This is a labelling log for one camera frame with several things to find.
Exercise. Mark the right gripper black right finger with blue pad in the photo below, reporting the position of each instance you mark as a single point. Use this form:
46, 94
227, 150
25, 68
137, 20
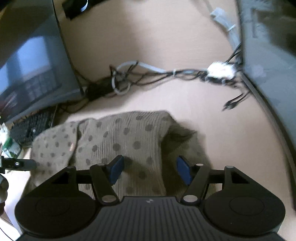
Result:
196, 179

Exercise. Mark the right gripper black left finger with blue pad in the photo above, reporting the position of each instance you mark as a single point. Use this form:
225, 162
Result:
103, 177

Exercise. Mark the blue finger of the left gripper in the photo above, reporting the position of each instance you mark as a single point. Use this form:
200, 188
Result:
17, 164

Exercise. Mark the brown polka dot knit sweater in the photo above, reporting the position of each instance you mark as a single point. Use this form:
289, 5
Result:
150, 143

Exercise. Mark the green lid glass jar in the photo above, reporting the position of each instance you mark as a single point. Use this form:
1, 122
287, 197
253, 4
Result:
11, 148

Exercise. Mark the black keyboard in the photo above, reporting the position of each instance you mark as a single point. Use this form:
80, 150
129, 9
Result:
26, 130

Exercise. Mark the black power adapter brick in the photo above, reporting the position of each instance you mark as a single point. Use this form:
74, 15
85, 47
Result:
98, 89

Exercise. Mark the black computer monitor left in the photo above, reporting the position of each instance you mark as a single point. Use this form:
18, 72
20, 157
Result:
36, 71

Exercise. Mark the black computer monitor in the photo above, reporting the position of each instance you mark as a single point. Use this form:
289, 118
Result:
268, 62
36, 71

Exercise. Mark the black computer monitor right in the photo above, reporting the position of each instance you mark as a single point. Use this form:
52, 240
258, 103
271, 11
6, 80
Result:
268, 62

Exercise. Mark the white cable tie wrap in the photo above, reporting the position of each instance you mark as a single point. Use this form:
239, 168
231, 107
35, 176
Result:
221, 70

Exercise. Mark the black wall power strip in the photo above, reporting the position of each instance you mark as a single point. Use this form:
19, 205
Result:
75, 8

